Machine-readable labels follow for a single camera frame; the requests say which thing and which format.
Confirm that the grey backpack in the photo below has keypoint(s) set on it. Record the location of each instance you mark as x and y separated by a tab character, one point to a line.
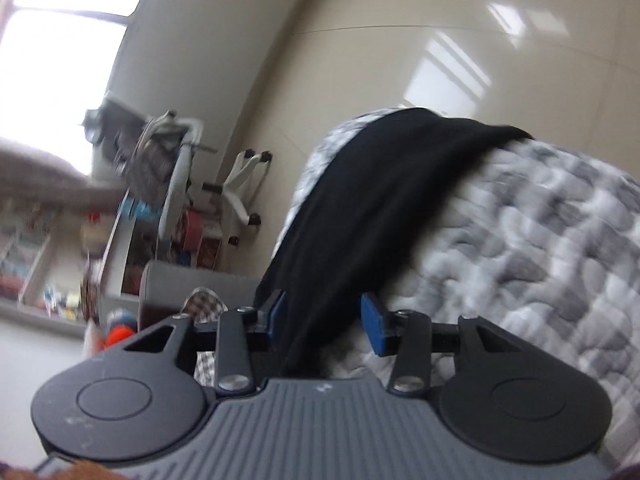
140	160

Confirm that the grey curtain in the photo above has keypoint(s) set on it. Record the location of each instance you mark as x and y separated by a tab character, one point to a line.
50	175

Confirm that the grey checked quilt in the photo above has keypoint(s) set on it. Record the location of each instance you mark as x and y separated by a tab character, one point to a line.
550	260

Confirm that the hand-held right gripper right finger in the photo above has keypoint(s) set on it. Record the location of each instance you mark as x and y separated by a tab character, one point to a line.
372	325

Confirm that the teal bag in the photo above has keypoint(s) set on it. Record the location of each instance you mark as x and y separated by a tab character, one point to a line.
140	209

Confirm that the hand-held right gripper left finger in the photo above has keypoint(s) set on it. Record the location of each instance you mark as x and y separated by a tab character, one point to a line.
260	325

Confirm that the black top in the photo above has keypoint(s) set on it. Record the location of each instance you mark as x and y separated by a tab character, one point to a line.
400	185

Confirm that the window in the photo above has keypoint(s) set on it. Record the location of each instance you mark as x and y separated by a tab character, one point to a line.
50	60

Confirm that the grey sofa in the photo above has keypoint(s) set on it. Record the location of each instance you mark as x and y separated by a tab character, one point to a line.
200	280

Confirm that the orange plush cushion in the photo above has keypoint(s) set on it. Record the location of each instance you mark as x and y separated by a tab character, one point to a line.
120	332

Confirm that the grey office chair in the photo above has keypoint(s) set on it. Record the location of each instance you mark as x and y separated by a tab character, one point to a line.
175	185

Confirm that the white desk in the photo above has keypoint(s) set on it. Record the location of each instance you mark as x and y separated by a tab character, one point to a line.
120	250

